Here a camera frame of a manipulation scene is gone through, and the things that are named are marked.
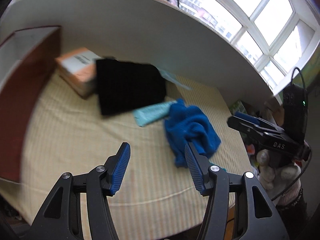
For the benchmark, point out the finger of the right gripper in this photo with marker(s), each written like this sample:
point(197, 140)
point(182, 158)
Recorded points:
point(252, 128)
point(248, 118)

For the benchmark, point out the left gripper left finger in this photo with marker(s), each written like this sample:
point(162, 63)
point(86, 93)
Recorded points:
point(76, 201)

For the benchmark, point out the blue knit fabric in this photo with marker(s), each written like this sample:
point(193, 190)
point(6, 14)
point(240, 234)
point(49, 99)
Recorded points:
point(186, 124)

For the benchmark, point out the teal pouch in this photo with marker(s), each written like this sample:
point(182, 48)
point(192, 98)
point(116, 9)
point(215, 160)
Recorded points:
point(149, 114)

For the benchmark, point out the black cloth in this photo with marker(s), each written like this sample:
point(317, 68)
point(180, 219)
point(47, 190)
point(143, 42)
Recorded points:
point(122, 86)

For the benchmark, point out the orange tissue pack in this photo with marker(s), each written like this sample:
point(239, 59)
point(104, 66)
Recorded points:
point(78, 69)

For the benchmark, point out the white gloved right hand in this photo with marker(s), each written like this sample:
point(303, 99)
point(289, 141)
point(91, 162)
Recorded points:
point(275, 180)

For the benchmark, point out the green printed package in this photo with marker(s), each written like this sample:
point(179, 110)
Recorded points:
point(237, 107)

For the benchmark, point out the red cardboard box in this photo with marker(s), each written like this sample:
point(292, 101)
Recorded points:
point(27, 63)

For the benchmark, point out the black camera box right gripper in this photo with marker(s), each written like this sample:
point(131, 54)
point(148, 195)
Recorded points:
point(295, 105)

